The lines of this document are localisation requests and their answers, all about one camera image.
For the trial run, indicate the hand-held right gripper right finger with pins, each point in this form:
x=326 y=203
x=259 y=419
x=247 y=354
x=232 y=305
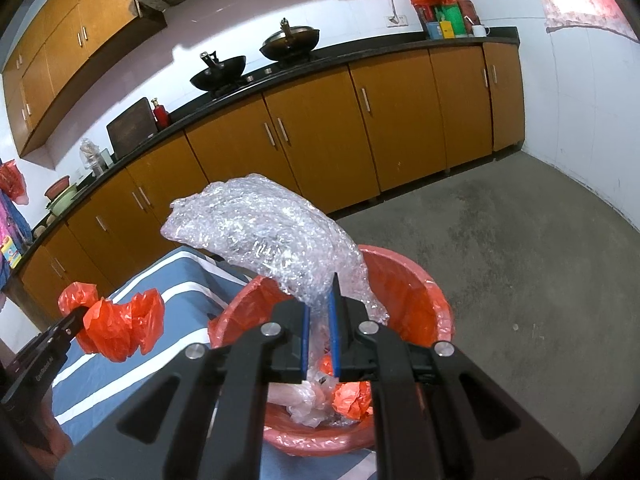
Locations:
x=334 y=335

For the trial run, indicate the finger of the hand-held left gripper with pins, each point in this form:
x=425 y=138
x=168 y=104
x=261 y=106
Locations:
x=65 y=329

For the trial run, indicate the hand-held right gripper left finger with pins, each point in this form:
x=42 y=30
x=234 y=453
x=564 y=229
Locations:
x=305 y=340

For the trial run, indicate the long red plastic bag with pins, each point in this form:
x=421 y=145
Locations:
x=125 y=327

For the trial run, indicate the clear plastic bag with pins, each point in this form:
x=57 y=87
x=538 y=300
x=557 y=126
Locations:
x=310 y=400

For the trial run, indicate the knotted red plastic bag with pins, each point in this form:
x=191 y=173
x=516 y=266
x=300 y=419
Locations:
x=350 y=400

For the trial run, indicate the large red plastic basin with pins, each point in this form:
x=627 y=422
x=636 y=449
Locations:
x=415 y=300

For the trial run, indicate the clear bubble wrap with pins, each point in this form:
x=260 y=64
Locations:
x=250 y=220

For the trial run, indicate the person's left forearm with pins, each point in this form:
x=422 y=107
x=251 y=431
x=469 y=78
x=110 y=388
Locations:
x=55 y=425

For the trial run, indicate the small colourful packet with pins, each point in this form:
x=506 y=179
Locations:
x=11 y=254

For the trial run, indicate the blue white striped cloth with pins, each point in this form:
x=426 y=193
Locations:
x=150 y=280

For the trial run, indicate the green basin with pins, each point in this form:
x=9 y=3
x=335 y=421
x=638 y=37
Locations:
x=65 y=202

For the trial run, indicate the small red bowl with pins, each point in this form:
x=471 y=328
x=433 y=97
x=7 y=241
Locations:
x=57 y=189

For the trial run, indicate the hanging red plastic bag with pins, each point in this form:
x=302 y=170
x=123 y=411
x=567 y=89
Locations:
x=12 y=182

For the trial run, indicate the glass jar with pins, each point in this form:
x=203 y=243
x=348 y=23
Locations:
x=91 y=157

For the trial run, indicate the wooden lower kitchen cabinets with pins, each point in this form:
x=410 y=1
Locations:
x=320 y=130

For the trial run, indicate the dark wooden cutting board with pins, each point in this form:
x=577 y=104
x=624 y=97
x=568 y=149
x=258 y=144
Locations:
x=131 y=130

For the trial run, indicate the red bottle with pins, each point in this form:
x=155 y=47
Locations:
x=161 y=117

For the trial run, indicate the black wok without lid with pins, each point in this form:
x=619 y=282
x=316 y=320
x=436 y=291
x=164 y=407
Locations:
x=220 y=75

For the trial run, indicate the black kitchen countertop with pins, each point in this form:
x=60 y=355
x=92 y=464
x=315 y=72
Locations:
x=350 y=50

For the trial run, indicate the black wok with lid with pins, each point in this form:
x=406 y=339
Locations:
x=290 y=45

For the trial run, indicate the white mug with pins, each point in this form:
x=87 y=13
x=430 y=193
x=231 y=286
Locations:
x=480 y=31

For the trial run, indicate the red bag of bottles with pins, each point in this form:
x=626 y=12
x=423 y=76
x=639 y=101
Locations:
x=440 y=5

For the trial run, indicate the long wooden wall cabinet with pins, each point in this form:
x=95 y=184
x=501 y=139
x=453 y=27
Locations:
x=60 y=45

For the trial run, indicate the white wall socket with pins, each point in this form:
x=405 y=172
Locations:
x=396 y=21

